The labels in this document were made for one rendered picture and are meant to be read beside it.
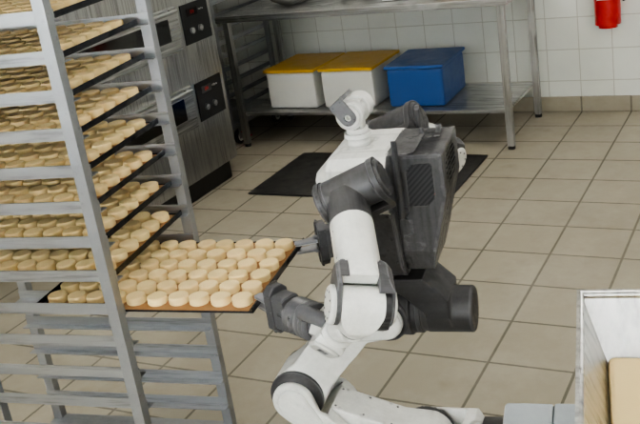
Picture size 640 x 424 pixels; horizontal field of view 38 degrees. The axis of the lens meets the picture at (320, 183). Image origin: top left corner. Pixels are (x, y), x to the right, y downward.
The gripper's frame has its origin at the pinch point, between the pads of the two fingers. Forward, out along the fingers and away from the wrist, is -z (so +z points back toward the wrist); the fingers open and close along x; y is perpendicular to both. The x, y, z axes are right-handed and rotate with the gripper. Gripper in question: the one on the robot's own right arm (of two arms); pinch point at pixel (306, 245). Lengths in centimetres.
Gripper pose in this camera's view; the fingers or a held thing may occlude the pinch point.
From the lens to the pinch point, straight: 248.4
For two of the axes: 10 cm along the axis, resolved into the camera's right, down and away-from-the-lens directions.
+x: -1.4, -9.3, -3.3
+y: 2.3, 2.9, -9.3
